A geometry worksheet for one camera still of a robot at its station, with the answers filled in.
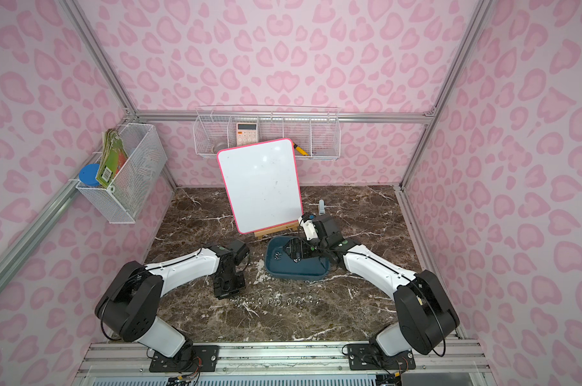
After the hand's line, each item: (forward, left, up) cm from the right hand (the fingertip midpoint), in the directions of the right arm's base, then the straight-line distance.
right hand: (292, 246), depth 84 cm
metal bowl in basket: (+33, +29, +18) cm, 47 cm away
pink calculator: (+39, +19, +19) cm, 48 cm away
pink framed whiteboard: (+20, +12, +12) cm, 26 cm away
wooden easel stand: (+14, +2, -9) cm, 17 cm away
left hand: (-12, +19, -12) cm, 25 cm away
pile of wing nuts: (+2, +7, -12) cm, 14 cm away
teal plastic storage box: (-1, +6, -14) cm, 15 cm away
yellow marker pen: (+37, -2, +13) cm, 39 cm away
